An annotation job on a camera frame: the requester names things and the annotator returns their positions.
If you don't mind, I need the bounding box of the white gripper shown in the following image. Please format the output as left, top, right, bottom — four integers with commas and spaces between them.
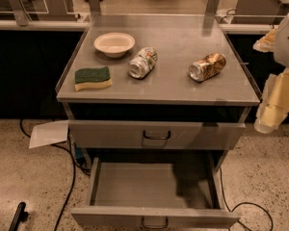
252, 13, 289, 134

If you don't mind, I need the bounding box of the orange crushed soda can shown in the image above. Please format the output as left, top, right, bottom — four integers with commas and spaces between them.
189, 53, 226, 83

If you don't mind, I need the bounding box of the grey metal drawer cabinet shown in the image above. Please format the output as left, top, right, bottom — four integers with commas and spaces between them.
57, 14, 259, 166

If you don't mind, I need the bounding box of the closed upper drawer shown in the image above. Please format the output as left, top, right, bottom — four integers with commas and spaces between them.
69, 120, 246, 150

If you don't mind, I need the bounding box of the open middle drawer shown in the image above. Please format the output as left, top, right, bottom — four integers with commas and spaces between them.
71, 153, 240, 229

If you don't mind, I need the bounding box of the white paper bowl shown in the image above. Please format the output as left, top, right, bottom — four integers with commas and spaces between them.
93, 33, 135, 58

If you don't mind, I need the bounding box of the green yellow sponge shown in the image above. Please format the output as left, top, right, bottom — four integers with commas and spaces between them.
74, 66, 112, 91

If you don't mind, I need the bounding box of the white paper sheet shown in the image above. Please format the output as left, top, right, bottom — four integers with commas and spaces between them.
29, 120, 68, 148

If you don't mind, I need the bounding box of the black object on floor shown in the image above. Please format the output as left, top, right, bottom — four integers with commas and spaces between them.
9, 202, 29, 231

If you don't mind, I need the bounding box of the black floor cable right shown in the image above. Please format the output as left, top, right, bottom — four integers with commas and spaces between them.
219, 167, 275, 231

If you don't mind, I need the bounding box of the black floor cable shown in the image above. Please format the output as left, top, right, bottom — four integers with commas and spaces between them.
19, 118, 92, 231
219, 167, 275, 231

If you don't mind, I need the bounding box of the black floor cable left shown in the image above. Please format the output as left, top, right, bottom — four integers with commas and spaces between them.
19, 118, 92, 231

